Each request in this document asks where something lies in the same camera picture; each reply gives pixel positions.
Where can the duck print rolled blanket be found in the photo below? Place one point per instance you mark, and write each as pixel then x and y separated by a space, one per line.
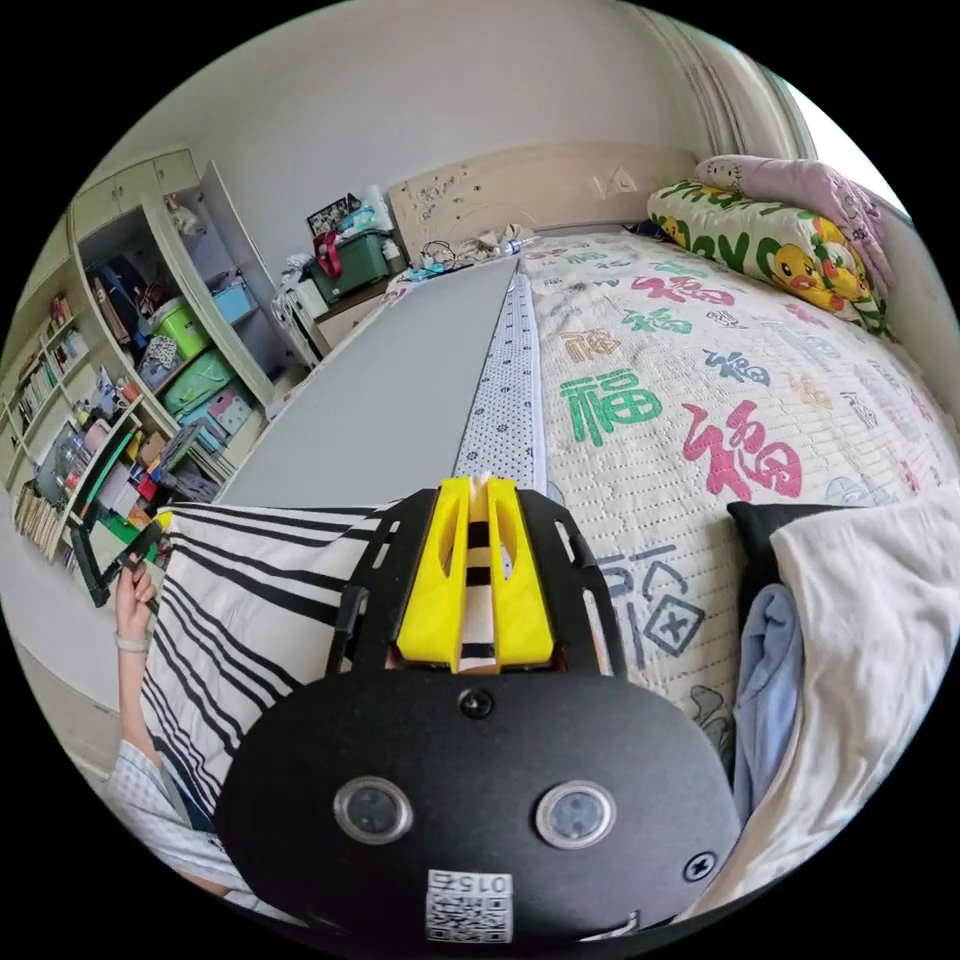
pixel 772 240

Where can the person's left forearm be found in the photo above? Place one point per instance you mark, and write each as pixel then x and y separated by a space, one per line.
pixel 139 697

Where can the person's left hand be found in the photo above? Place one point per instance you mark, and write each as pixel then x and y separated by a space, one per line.
pixel 135 607

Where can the green storage box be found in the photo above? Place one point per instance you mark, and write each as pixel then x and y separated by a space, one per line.
pixel 352 262

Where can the window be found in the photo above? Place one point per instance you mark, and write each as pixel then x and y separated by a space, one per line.
pixel 840 142

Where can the black picture frame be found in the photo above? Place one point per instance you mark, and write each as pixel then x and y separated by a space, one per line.
pixel 332 214

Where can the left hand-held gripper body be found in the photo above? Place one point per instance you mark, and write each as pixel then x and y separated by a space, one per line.
pixel 96 566

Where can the bed with printed quilt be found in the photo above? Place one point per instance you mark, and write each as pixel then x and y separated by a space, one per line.
pixel 645 465

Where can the cream cupboard with shelves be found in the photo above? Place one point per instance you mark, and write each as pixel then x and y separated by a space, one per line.
pixel 150 360

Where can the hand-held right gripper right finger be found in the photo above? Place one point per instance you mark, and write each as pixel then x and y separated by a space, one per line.
pixel 519 600

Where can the curtain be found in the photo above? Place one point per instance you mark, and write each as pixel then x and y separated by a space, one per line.
pixel 727 82

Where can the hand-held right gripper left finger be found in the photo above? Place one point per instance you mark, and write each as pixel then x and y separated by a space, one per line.
pixel 429 600

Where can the black white striped short sleeve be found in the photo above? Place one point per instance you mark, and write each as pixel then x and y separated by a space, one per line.
pixel 247 600

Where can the pile of clothes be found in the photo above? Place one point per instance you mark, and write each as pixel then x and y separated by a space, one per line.
pixel 855 637

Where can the pink rolled blanket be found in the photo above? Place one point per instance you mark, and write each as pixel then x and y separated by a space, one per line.
pixel 810 184

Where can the grey flat board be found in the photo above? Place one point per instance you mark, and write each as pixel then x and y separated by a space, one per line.
pixel 375 390

